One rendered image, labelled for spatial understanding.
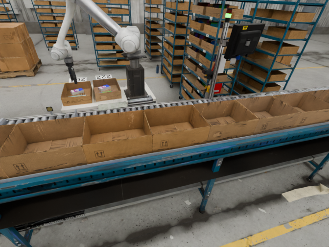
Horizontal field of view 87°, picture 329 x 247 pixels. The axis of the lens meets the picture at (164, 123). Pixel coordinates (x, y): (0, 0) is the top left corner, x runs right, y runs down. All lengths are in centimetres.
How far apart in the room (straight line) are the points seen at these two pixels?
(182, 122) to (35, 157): 99
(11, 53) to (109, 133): 433
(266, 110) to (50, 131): 178
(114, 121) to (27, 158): 53
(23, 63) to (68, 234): 427
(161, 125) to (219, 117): 53
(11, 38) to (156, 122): 442
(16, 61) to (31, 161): 443
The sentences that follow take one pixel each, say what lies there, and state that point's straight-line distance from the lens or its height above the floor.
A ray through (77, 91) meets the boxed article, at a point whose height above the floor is 79.
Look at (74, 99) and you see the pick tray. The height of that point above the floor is 82.
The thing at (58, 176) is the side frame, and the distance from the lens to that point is 113.
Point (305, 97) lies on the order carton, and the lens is 214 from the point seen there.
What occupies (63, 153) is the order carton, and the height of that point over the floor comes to 102.
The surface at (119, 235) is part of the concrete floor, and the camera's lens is 186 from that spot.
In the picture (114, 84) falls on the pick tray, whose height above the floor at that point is 76.
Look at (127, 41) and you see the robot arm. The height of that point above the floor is 139.
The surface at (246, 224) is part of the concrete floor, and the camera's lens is 207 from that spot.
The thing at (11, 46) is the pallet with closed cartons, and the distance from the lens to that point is 538.
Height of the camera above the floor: 171
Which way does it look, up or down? 36 degrees down
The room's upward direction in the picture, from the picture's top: 3 degrees clockwise
